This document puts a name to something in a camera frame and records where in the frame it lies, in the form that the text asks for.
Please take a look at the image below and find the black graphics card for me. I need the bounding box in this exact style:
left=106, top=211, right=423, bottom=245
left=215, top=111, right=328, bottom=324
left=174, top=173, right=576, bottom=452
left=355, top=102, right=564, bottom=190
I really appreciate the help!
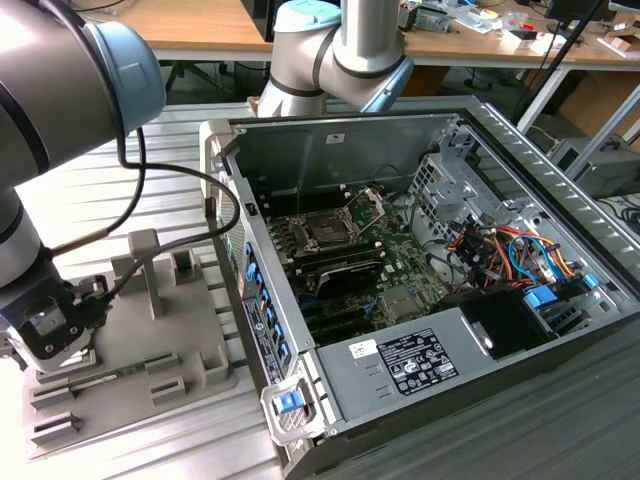
left=314, top=262, right=384, bottom=301

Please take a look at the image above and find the black plastic duct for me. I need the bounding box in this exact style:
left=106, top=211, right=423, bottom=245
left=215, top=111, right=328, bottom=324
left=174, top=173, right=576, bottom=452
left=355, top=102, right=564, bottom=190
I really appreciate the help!
left=438, top=288, right=560, bottom=362

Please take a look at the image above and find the grey desktop computer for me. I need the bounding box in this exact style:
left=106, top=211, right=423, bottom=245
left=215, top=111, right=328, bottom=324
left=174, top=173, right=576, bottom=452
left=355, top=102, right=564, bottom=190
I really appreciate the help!
left=547, top=137, right=640, bottom=199

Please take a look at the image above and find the metal socket cover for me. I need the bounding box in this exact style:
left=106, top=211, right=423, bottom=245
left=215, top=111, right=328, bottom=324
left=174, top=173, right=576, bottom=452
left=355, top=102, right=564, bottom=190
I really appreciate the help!
left=344, top=185, right=389, bottom=235

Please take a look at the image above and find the CPU socket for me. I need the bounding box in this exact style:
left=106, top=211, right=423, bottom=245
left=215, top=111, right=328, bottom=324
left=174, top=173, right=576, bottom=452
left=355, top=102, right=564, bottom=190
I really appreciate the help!
left=292, top=212, right=364, bottom=251

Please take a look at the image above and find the grey power supply unit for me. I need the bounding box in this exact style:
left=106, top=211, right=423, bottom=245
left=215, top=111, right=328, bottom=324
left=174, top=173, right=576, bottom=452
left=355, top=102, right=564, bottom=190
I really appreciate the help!
left=314, top=307, right=494, bottom=421

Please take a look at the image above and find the wooden desk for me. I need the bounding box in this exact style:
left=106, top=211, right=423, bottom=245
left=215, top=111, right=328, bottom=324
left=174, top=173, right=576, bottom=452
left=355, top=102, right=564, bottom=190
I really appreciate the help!
left=124, top=0, right=275, bottom=61
left=402, top=0, right=640, bottom=74

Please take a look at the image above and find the blue case latch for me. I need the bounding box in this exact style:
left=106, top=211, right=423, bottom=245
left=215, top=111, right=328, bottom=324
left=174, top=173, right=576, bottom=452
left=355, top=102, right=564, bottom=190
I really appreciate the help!
left=274, top=393, right=304, bottom=415

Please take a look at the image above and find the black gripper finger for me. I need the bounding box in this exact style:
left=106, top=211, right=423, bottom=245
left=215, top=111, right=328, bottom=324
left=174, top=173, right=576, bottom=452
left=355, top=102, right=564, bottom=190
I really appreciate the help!
left=0, top=335, right=29, bottom=372

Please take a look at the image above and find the black camera bracket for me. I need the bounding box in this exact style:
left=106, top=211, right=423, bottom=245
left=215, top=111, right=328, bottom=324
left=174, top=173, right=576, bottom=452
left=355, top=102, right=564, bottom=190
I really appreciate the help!
left=64, top=276, right=115, bottom=331

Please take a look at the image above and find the silver chipset heatsink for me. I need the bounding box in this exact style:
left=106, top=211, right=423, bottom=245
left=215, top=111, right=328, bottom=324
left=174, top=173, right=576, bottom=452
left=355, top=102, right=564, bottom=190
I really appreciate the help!
left=382, top=287, right=421, bottom=321

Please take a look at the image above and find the green motherboard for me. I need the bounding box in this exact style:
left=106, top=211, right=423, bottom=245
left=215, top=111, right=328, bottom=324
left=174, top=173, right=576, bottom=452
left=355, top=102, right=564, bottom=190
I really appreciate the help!
left=264, top=199, right=466, bottom=346

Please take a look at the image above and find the silver drive cage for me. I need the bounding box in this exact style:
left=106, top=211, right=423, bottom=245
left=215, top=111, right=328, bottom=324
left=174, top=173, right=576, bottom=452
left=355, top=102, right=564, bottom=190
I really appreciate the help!
left=407, top=152, right=501, bottom=251

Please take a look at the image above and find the coloured power wire bundle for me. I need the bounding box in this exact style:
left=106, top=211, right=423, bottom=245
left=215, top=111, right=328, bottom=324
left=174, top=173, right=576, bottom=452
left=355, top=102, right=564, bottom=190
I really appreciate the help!
left=446, top=223, right=589, bottom=294

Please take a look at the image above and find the open grey PC case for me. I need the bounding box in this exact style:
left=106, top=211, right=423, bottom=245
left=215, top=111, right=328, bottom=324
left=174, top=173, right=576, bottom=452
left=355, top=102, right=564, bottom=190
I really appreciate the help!
left=198, top=94, right=640, bottom=480

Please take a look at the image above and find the green RAM stick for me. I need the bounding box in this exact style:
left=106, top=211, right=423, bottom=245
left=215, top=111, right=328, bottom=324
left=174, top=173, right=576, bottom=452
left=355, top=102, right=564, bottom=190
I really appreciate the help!
left=68, top=355, right=171, bottom=390

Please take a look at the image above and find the black cable with brown sleeve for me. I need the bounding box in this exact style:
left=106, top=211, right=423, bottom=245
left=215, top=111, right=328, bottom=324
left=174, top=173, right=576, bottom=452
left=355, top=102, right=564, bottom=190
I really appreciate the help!
left=47, top=124, right=149, bottom=256

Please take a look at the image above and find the grey parts rack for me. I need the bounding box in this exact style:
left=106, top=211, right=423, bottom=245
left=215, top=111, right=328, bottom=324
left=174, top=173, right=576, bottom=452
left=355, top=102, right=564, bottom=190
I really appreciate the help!
left=20, top=228, right=240, bottom=460

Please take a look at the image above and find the black RAM slot row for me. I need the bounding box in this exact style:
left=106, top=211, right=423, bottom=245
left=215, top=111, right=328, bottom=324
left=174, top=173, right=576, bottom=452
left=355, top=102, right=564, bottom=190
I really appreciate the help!
left=289, top=238, right=386, bottom=275
left=259, top=185, right=349, bottom=217

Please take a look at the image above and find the brown cardboard box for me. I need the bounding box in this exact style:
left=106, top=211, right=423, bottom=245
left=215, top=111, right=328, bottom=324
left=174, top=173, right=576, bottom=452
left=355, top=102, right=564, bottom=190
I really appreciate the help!
left=557, top=69, right=640, bottom=139

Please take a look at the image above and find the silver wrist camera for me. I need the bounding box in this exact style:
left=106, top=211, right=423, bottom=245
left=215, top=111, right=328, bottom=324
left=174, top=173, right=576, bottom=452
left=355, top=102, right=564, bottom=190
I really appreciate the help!
left=0, top=294, right=96, bottom=374

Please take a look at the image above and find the black stand pole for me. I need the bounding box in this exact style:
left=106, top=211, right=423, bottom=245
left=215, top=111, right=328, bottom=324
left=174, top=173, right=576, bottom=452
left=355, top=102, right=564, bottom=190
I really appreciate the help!
left=514, top=0, right=606, bottom=121

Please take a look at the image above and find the grey optical drive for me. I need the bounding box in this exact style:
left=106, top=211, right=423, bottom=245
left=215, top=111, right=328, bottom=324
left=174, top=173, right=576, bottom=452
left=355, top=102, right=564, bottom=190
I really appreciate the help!
left=407, top=3, right=450, bottom=34

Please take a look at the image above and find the blue disk carrier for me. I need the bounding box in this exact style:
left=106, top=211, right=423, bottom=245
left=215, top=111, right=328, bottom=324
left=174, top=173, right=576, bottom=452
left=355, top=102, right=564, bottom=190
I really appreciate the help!
left=522, top=285, right=560, bottom=315

